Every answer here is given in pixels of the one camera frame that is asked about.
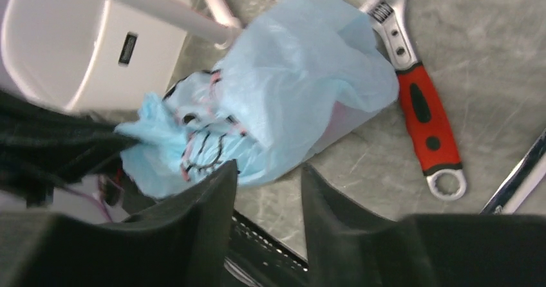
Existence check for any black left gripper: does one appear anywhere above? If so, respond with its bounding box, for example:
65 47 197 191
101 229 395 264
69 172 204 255
1 91 137 207

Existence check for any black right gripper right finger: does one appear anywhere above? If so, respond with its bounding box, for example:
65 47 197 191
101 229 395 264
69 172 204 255
301 165 545 286

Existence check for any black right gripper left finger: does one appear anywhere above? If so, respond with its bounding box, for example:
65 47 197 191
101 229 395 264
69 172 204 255
1 160 238 286

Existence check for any light blue printed plastic bag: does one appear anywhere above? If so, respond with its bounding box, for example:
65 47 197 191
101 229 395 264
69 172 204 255
116 0 399 199

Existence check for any white plastic basket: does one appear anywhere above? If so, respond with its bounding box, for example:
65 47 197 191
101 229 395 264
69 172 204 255
1 0 187 111

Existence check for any silver combination wrench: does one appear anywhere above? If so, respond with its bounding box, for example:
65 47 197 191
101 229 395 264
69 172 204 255
480 130 545 214

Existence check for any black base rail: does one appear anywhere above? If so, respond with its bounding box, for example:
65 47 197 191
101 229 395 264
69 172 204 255
221 211 309 287

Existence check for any white PVC pipe frame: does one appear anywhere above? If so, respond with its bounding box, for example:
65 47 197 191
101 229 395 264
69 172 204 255
117 0 243 49

